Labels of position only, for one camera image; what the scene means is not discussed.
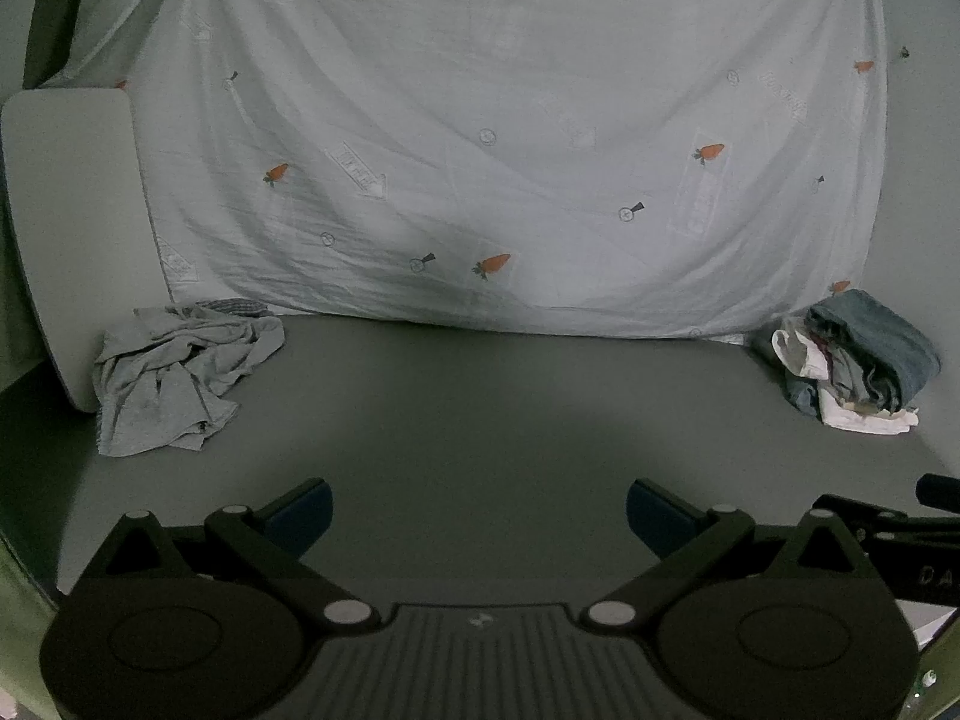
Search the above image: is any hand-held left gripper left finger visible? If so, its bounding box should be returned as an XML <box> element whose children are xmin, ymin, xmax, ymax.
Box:
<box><xmin>75</xmin><ymin>478</ymin><xmax>383</xmax><ymax>635</ymax></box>

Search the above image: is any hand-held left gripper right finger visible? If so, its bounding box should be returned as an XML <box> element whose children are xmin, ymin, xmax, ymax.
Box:
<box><xmin>577</xmin><ymin>478</ymin><xmax>890</xmax><ymax>635</ymax></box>

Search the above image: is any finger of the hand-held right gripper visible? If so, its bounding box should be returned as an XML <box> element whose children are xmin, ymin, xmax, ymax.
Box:
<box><xmin>916</xmin><ymin>474</ymin><xmax>960</xmax><ymax>515</ymax></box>
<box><xmin>814</xmin><ymin>493</ymin><xmax>912</xmax><ymax>541</ymax></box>

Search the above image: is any grey zip hoodie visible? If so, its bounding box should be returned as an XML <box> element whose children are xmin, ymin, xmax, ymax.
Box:
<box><xmin>96</xmin><ymin>302</ymin><xmax>286</xmax><ymax>458</ymax></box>

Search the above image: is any pile of folded clothes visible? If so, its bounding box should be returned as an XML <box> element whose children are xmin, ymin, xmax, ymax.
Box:
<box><xmin>752</xmin><ymin>289</ymin><xmax>942</xmax><ymax>415</ymax></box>

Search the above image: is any blue checked shirt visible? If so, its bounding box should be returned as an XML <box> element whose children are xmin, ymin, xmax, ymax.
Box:
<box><xmin>196</xmin><ymin>298</ymin><xmax>269</xmax><ymax>317</ymax></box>

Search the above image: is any white rounded board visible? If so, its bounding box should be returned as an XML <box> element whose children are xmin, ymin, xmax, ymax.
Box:
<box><xmin>0</xmin><ymin>88</ymin><xmax>173</xmax><ymax>413</ymax></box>

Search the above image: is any carrot printed bed sheet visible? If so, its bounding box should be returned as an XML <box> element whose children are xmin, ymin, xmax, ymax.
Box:
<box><xmin>45</xmin><ymin>0</ymin><xmax>890</xmax><ymax>342</ymax></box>

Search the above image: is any dark green post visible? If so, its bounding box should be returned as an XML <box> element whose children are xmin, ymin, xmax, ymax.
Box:
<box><xmin>22</xmin><ymin>0</ymin><xmax>95</xmax><ymax>89</ymax></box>

